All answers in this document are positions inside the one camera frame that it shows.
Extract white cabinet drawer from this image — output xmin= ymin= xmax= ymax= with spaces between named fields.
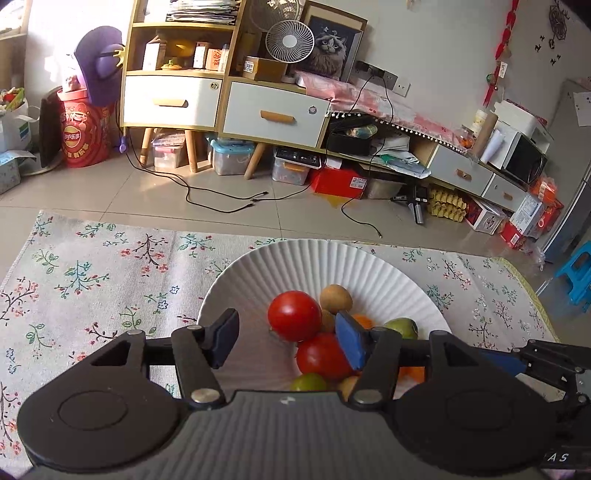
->
xmin=223 ymin=82 xmax=331 ymax=149
xmin=123 ymin=75 xmax=219 ymax=130

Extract orange box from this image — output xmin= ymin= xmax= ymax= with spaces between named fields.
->
xmin=205 ymin=47 xmax=230 ymax=71

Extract blue plastic stool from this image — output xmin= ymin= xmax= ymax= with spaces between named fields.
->
xmin=553 ymin=251 xmax=591 ymax=306

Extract purple plush toy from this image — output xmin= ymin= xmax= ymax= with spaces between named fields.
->
xmin=73 ymin=26 xmax=126 ymax=108

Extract white ribbed plate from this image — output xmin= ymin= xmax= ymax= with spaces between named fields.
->
xmin=196 ymin=239 xmax=451 ymax=394

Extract framed cat picture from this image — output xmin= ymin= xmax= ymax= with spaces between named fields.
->
xmin=300 ymin=0 xmax=369 ymax=82

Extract cardboard tube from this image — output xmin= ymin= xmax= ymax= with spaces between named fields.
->
xmin=471 ymin=113 xmax=500 ymax=156

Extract small red carton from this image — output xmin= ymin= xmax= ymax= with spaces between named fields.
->
xmin=499 ymin=220 xmax=528 ymax=250

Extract yellow toy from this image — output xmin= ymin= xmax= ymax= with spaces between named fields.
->
xmin=161 ymin=39 xmax=195 ymax=71

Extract white and blue carton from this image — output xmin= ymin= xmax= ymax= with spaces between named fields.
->
xmin=509 ymin=193 xmax=551 ymax=239

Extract black microwave oven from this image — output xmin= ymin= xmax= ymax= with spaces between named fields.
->
xmin=480 ymin=121 xmax=550 ymax=186

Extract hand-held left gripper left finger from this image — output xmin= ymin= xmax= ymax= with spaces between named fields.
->
xmin=88 ymin=308 xmax=241 ymax=410

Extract red printed drum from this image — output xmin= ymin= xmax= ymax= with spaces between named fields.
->
xmin=57 ymin=88 xmax=115 ymax=169

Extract pink floral cloth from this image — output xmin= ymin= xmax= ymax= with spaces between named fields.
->
xmin=295 ymin=69 xmax=463 ymax=149

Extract black open box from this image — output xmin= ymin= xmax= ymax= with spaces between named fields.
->
xmin=325 ymin=115 xmax=378 ymax=157

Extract black charger cable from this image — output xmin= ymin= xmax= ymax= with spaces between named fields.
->
xmin=341 ymin=73 xmax=385 ymax=239

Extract blue lid storage box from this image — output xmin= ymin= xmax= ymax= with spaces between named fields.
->
xmin=210 ymin=138 xmax=256 ymax=176

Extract grey refrigerator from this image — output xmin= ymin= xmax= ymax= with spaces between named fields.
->
xmin=539 ymin=78 xmax=591 ymax=265

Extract orange snack packets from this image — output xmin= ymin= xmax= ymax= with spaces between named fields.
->
xmin=528 ymin=177 xmax=565 ymax=209

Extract low wooden cabinet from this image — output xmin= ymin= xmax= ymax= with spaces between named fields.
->
xmin=323 ymin=111 xmax=533 ymax=214

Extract red tomato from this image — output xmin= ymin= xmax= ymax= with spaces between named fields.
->
xmin=268 ymin=291 xmax=323 ymax=343
xmin=295 ymin=332 xmax=355 ymax=382

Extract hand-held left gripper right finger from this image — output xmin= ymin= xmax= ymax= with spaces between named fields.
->
xmin=335 ymin=311 xmax=492 ymax=411

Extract white printed carton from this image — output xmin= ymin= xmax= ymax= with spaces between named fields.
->
xmin=465 ymin=196 xmax=509 ymax=234

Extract black tripod device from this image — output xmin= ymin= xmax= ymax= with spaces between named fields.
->
xmin=392 ymin=184 xmax=431 ymax=225

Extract cardboard box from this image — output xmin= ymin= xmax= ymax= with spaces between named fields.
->
xmin=242 ymin=56 xmax=288 ymax=83

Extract floral tablecloth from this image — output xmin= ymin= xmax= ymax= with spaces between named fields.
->
xmin=0 ymin=210 xmax=562 ymax=480

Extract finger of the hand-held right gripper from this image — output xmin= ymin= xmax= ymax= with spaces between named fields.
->
xmin=480 ymin=340 xmax=591 ymax=376
xmin=526 ymin=364 xmax=591 ymax=417

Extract wall sockets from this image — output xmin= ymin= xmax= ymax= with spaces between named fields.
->
xmin=355 ymin=60 xmax=411 ymax=98

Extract paper note on refrigerator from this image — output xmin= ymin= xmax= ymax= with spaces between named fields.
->
xmin=573 ymin=91 xmax=591 ymax=126

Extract white appliance box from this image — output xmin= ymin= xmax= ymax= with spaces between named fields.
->
xmin=491 ymin=99 xmax=555 ymax=140

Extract white and brown carton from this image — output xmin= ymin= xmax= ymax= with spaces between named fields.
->
xmin=141 ymin=37 xmax=168 ymax=71

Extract black floor cable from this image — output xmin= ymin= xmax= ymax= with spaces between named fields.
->
xmin=121 ymin=128 xmax=271 ymax=216

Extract black flat panel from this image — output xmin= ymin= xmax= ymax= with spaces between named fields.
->
xmin=39 ymin=87 xmax=64 ymax=169

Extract tissue box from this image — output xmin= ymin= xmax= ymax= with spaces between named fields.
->
xmin=0 ymin=150 xmax=37 ymax=195

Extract red flat box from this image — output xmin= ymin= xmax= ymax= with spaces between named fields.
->
xmin=309 ymin=166 xmax=370 ymax=199

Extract wooden shelf cabinet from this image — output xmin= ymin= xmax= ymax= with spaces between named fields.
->
xmin=119 ymin=0 xmax=334 ymax=182

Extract red hanging wall decoration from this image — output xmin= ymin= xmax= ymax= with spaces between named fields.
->
xmin=482 ymin=0 xmax=521 ymax=108

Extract green round tomato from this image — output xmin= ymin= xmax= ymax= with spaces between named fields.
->
xmin=290 ymin=373 xmax=330 ymax=393

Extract black wall decal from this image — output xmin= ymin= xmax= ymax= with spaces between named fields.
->
xmin=547 ymin=0 xmax=574 ymax=40

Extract green oval tomato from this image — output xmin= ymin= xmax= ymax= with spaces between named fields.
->
xmin=383 ymin=318 xmax=420 ymax=340

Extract white box of toys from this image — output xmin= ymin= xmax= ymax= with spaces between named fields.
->
xmin=0 ymin=87 xmax=41 ymax=154

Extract pile of loose papers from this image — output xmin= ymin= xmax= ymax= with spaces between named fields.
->
xmin=373 ymin=134 xmax=433 ymax=179

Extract clear pink storage box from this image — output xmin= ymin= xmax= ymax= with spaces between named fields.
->
xmin=152 ymin=131 xmax=188 ymax=169

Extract yellow egg carton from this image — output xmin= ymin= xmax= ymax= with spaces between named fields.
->
xmin=427 ymin=186 xmax=472 ymax=225

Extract stack of papers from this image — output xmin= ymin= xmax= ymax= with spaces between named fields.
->
xmin=166 ymin=0 xmax=239 ymax=23

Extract white desk fan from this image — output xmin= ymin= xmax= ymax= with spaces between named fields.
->
xmin=265 ymin=19 xmax=316 ymax=85

